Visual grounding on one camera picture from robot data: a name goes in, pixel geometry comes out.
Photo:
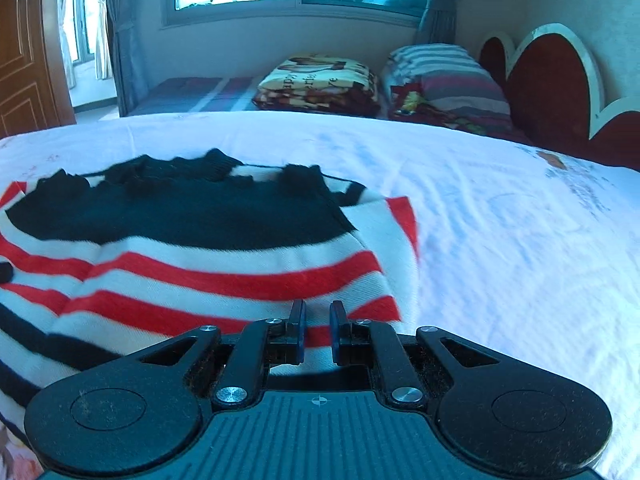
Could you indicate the red patterned cloth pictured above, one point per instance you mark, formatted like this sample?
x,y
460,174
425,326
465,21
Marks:
x,y
450,120

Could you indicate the blue bundle on windowsill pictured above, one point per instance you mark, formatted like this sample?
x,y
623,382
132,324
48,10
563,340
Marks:
x,y
395,1

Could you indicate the striped mattress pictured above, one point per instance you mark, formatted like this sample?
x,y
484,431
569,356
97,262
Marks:
x,y
200,92

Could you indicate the striped knit sweater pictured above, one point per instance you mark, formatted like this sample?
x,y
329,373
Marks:
x,y
200,260

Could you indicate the floral white bed sheet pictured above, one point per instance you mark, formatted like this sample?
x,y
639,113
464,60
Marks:
x,y
500,240

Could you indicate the brown wooden door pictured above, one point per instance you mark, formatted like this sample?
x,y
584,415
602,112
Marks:
x,y
30,45

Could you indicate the red heart-shaped headboard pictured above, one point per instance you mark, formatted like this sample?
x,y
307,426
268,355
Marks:
x,y
550,85

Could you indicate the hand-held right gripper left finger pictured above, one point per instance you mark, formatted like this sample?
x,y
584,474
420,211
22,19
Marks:
x,y
300,332

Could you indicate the blue curtain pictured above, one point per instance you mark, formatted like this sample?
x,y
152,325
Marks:
x,y
442,0
122,35

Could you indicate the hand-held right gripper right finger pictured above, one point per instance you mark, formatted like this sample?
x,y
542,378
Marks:
x,y
336,332

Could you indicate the white sheer curtain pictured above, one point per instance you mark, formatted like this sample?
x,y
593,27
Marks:
x,y
95,20

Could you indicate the folded printed blanket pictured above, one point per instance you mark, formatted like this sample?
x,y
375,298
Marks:
x,y
320,82

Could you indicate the striped pillow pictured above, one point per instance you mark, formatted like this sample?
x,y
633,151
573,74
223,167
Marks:
x,y
440,72

